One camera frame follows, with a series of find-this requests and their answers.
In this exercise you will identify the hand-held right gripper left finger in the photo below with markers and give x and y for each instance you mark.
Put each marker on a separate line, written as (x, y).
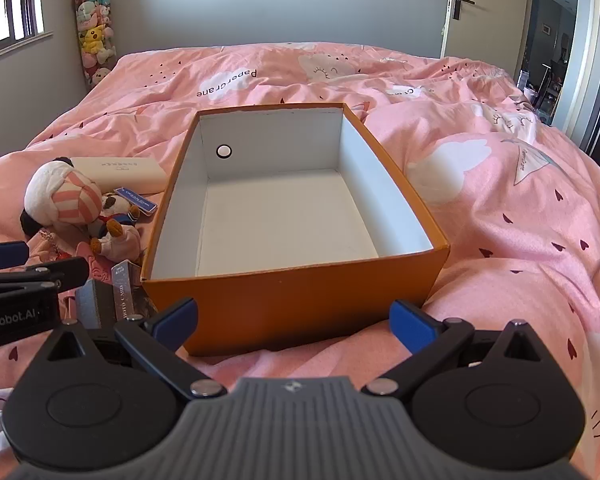
(180, 316)

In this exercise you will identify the grey door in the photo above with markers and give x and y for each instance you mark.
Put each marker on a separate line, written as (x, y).
(490, 10)

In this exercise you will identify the white glasses case box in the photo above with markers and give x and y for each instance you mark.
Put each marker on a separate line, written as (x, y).
(130, 172)

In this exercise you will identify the blue label tag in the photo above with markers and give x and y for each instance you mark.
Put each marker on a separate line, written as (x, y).
(135, 200)

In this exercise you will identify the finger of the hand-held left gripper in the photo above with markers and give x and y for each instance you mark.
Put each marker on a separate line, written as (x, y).
(5, 256)
(65, 272)

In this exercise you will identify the small brown box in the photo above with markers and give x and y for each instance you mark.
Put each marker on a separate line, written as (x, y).
(95, 305)

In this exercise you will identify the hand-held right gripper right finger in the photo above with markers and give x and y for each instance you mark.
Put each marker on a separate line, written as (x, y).
(409, 322)

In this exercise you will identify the orange cardboard box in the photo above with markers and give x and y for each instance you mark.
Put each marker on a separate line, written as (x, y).
(290, 305)

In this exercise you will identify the photo card pack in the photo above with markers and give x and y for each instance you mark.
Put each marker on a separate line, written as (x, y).
(130, 290)

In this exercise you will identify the hanging net of plush toys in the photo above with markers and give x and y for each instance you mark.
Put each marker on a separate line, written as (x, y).
(95, 30)

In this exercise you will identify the small plush doll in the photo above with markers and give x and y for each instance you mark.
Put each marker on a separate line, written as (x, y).
(115, 237)

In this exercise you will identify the pink printed blanket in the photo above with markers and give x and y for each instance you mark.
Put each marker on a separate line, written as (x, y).
(505, 185)

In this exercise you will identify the panda plush with striped hat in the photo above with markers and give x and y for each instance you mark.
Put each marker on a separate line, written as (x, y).
(65, 195)

